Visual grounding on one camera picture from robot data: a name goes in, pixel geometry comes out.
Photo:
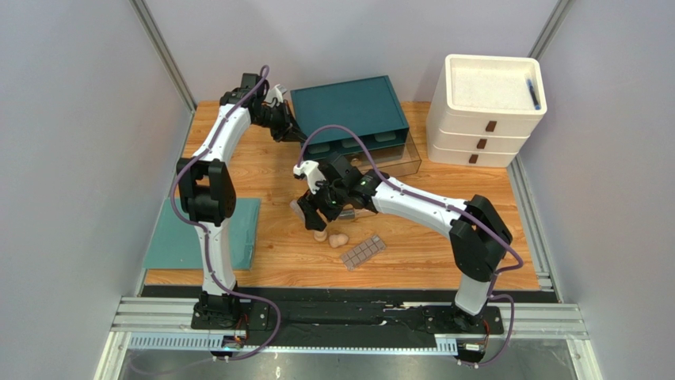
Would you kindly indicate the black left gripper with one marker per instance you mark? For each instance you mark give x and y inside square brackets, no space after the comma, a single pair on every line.
[289,130]

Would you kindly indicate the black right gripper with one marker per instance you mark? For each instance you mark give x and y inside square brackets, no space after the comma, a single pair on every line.
[321,203]

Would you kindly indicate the clear plastic bottle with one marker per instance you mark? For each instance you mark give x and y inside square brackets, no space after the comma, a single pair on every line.
[295,208]

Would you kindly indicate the liquid foundation bottle dark cap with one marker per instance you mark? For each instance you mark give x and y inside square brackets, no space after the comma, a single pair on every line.
[351,214]

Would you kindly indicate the teal drawer cabinet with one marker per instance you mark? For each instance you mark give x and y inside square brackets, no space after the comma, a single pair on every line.
[369,107]

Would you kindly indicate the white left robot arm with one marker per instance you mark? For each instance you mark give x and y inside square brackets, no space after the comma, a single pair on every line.
[207,196]

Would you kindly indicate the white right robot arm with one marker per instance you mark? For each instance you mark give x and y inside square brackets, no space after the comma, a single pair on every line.
[478,236]

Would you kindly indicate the round beige makeup sponge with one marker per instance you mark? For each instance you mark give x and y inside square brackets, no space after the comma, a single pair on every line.
[320,236]

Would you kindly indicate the gourd-shaped beige makeup sponge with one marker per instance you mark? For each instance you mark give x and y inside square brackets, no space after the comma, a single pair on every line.
[338,240]

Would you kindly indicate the eyeshadow palette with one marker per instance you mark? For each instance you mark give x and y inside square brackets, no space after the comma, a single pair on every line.
[363,252]

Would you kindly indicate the white three-drawer organizer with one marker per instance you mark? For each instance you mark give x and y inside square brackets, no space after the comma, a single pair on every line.
[482,113]

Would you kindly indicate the blue pen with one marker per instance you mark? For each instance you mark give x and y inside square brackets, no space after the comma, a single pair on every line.
[533,94]

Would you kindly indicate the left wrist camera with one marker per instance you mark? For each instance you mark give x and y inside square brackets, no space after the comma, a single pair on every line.
[275,95]

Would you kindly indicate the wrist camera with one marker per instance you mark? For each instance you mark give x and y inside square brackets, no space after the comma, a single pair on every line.
[275,95]
[309,170]

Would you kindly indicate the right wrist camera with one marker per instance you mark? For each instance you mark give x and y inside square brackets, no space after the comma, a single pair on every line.
[309,170]

